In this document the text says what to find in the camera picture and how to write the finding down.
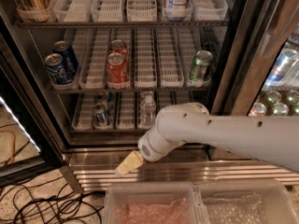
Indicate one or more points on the steel fridge base grille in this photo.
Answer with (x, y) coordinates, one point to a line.
(95, 171)

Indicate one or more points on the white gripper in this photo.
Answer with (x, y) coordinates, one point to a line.
(149, 146)

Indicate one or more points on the right fridge glass door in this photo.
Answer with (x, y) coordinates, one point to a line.
(256, 32)

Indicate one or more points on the rear red coke can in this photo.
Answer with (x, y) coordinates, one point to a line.
(118, 46)

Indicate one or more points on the clear plastic bin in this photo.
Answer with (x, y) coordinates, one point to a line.
(153, 203)
(261, 201)

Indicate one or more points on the green can behind glass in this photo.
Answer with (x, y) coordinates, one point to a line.
(280, 109)

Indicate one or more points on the open fridge door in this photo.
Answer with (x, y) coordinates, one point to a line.
(16, 103)

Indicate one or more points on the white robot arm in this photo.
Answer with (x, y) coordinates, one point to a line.
(274, 140)

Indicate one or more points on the red coke can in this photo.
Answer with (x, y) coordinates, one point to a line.
(118, 46)
(117, 69)

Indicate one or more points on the redbull can shelf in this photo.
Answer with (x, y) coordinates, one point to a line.
(104, 98)
(101, 118)

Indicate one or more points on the red can behind glass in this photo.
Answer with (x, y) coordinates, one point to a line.
(257, 110)

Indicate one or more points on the redbull can behind glass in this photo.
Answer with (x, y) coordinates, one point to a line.
(285, 61)

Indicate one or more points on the rear blue pepsi can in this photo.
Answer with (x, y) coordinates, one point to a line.
(65, 49)

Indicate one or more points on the right clear plastic bin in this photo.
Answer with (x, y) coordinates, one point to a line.
(261, 201)

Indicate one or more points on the left clear plastic bin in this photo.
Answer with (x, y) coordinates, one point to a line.
(153, 203)

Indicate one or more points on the blue pepsi can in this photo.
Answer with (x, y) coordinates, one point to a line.
(56, 67)
(65, 49)

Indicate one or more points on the green soda can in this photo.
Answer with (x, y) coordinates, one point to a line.
(201, 64)

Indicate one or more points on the front blue pepsi can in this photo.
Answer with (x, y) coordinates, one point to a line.
(56, 67)

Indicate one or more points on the clear water bottle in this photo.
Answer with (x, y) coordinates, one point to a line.
(147, 111)

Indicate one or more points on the front red coke can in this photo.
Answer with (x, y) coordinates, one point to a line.
(117, 69)

